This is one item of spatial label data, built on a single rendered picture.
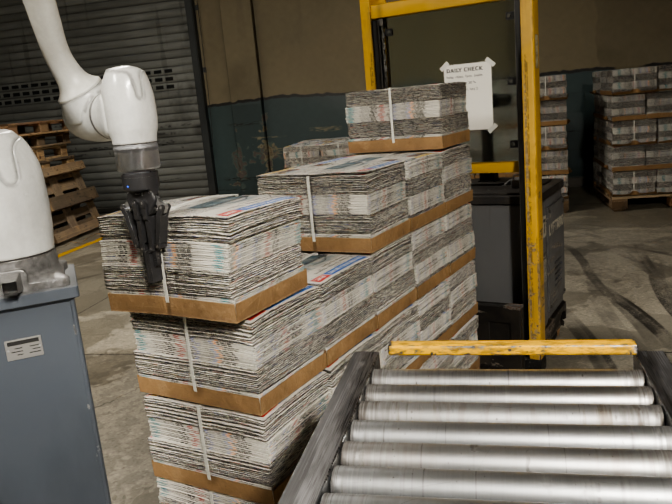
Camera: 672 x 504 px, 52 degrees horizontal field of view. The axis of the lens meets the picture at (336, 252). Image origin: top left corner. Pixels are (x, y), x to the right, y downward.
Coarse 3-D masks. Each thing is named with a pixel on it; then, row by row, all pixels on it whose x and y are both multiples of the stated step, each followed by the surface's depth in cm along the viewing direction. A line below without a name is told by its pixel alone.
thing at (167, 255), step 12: (192, 204) 160; (204, 204) 159; (168, 216) 146; (168, 228) 147; (168, 240) 148; (168, 252) 148; (168, 264) 149; (168, 276) 149; (156, 288) 152; (168, 288) 150
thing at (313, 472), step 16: (368, 352) 130; (352, 368) 123; (368, 368) 122; (352, 384) 116; (336, 400) 111; (352, 400) 110; (336, 416) 105; (352, 416) 105; (320, 432) 101; (336, 432) 100; (320, 448) 96; (336, 448) 96; (304, 464) 92; (320, 464) 92; (336, 464) 94; (304, 480) 88; (320, 480) 88; (288, 496) 85; (304, 496) 85; (320, 496) 85
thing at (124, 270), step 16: (112, 224) 154; (112, 240) 155; (128, 240) 153; (112, 256) 157; (128, 256) 154; (112, 272) 157; (128, 272) 155; (144, 272) 152; (112, 288) 158; (128, 288) 156; (144, 288) 153
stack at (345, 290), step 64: (320, 256) 199; (384, 256) 203; (192, 320) 155; (256, 320) 148; (320, 320) 171; (448, 320) 249; (192, 384) 161; (256, 384) 150; (320, 384) 173; (192, 448) 165; (256, 448) 155
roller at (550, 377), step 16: (416, 384) 118; (432, 384) 117; (448, 384) 117; (464, 384) 116; (480, 384) 115; (496, 384) 115; (512, 384) 114; (528, 384) 114; (544, 384) 113; (560, 384) 113; (576, 384) 112; (592, 384) 111; (608, 384) 111; (624, 384) 110; (640, 384) 110
